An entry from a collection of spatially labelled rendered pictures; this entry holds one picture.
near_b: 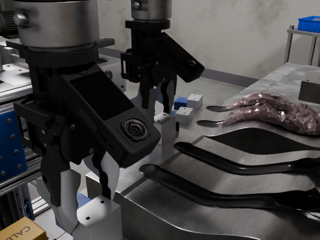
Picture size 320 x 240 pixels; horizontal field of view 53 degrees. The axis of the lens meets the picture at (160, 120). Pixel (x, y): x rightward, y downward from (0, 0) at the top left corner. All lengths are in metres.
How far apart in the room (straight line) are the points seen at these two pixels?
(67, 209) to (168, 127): 0.35
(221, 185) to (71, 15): 0.38
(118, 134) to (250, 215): 0.24
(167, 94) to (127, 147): 0.40
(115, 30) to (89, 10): 4.77
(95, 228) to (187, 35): 3.89
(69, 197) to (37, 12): 0.19
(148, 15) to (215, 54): 3.43
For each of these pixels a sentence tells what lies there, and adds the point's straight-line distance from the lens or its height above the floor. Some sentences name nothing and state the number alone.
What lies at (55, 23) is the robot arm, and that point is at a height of 1.18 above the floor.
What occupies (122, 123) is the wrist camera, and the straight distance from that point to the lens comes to 0.29.
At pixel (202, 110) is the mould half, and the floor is 0.86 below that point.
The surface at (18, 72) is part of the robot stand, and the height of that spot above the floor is 0.95.
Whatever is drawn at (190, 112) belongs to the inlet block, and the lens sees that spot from 0.84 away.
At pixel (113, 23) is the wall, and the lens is 5.10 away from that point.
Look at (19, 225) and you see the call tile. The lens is 0.60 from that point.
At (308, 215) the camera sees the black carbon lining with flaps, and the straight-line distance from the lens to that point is 0.45.
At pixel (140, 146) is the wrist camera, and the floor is 1.08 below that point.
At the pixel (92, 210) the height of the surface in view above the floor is 0.96.
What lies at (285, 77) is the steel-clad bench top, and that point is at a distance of 1.50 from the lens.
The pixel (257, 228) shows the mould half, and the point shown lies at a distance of 0.43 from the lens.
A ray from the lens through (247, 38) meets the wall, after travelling 3.78.
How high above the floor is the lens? 1.22
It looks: 25 degrees down
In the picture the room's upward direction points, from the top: straight up
